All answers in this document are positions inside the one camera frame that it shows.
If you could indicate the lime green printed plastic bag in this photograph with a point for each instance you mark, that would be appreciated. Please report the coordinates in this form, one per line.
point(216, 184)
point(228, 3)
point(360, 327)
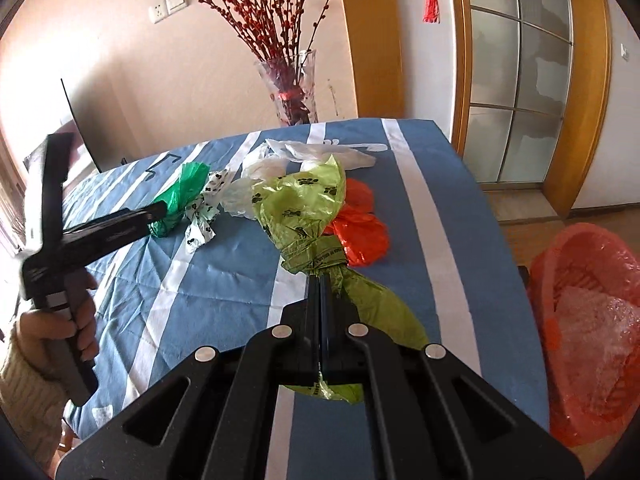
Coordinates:
point(300, 200)

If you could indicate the white wall socket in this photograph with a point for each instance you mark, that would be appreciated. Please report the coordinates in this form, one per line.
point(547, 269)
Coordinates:
point(159, 13)

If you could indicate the wooden door frame pillar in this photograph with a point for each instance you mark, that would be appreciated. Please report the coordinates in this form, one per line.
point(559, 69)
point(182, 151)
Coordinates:
point(370, 35)

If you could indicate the dark green plastic bag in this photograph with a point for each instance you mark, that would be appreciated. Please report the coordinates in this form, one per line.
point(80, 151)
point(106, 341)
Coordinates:
point(182, 185)

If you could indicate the red berry branches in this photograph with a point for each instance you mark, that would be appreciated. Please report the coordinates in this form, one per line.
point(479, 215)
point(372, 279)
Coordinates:
point(260, 5)

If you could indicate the person's left forearm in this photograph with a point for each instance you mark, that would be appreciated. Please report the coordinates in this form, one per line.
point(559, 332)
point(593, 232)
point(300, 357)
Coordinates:
point(25, 400)

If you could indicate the clear glass vase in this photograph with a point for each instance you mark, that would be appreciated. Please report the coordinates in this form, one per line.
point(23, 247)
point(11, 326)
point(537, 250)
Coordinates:
point(292, 90)

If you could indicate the white black printed plastic bag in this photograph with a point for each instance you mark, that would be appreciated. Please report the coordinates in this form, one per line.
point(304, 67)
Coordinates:
point(200, 235)

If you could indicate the small white wall switch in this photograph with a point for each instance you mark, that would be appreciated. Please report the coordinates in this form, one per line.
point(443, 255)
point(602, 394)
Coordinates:
point(625, 52)

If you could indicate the wooden frosted glass door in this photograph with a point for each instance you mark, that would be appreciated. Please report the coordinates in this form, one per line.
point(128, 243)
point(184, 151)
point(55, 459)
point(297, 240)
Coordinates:
point(520, 85)

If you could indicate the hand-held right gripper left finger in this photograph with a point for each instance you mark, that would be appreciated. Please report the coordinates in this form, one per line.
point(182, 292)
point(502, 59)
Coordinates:
point(312, 330)

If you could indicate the translucent white plastic bag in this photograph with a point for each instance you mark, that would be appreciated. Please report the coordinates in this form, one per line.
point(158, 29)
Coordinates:
point(245, 195)

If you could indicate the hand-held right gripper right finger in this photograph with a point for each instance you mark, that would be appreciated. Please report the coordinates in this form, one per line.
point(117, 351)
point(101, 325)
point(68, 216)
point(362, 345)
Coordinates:
point(327, 330)

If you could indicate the large orange plastic bag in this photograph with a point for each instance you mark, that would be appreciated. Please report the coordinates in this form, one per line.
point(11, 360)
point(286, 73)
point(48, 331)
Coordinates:
point(360, 240)

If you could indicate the blue white striped tablecloth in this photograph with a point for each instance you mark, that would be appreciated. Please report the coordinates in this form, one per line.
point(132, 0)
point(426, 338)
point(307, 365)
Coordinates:
point(425, 200)

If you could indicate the person's left hand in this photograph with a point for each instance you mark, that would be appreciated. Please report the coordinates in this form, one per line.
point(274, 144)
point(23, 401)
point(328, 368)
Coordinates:
point(35, 330)

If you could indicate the white wall light switch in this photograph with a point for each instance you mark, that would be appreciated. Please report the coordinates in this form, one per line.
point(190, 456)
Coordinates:
point(177, 3)

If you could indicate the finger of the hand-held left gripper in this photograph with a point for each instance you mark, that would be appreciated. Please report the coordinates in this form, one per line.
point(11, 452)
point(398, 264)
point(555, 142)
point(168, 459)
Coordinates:
point(115, 242)
point(115, 222)

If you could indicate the large clear bubble wrap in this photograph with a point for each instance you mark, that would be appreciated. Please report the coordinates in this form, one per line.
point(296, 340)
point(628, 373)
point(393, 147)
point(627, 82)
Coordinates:
point(595, 340)

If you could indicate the trash bin with red liner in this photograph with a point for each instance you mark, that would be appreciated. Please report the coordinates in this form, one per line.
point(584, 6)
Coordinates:
point(550, 270)

